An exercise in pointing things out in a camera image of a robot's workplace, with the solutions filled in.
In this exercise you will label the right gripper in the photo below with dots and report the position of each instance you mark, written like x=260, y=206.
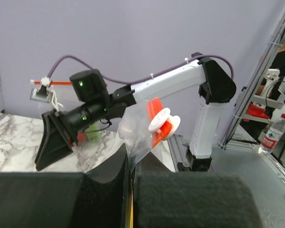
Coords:
x=54, y=145

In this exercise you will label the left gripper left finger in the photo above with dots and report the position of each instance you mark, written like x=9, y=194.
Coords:
x=111, y=191

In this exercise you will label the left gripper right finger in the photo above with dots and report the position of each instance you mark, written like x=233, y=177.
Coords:
x=151, y=168

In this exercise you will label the zip bag with yellow fruit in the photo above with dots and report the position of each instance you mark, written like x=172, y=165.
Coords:
x=143, y=126

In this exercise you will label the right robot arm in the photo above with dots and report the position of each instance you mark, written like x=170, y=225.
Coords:
x=197, y=90

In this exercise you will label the fake red strawberries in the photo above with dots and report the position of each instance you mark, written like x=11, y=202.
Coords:
x=81, y=137

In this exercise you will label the fake green grapes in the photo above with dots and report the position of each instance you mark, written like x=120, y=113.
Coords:
x=92, y=133

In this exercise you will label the zip bag with red fruit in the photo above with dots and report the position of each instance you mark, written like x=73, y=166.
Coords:
x=86, y=88

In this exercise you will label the plastic water bottle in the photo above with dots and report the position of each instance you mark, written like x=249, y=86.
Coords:
x=273, y=135

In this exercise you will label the aluminium frame rail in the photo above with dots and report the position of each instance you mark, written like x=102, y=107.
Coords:
x=277, y=36

